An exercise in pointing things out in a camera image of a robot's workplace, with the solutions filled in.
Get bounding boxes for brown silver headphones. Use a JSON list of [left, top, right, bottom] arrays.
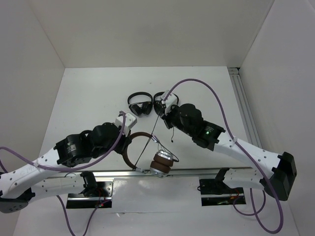
[[120, 132, 179, 179]]

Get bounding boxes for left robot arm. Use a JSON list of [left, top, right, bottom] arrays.
[[0, 122, 132, 213]]

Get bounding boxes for right black headphones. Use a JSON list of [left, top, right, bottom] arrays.
[[153, 91, 164, 117]]

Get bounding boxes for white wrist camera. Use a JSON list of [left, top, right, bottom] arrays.
[[160, 90, 179, 116], [114, 111, 137, 136]]

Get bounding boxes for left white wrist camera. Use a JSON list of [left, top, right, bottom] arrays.
[[114, 111, 137, 136]]

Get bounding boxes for black headphones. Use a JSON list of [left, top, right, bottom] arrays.
[[153, 91, 164, 117], [127, 91, 153, 117]]

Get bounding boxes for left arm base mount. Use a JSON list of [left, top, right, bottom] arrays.
[[66, 177, 114, 209]]

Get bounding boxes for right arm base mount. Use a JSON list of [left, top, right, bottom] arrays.
[[196, 169, 246, 207]]

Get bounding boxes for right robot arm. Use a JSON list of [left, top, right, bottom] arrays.
[[160, 103, 297, 201]]

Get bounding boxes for right side aluminium rail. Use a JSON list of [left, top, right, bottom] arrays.
[[227, 67, 262, 148]]

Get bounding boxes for left black headphones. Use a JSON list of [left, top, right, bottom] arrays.
[[127, 91, 153, 117]]

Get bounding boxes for thin black headphone cable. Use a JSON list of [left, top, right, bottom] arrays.
[[134, 108, 179, 167]]

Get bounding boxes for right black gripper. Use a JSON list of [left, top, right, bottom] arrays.
[[158, 103, 194, 136]]

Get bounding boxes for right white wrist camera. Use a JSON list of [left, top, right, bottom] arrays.
[[160, 90, 179, 116]]

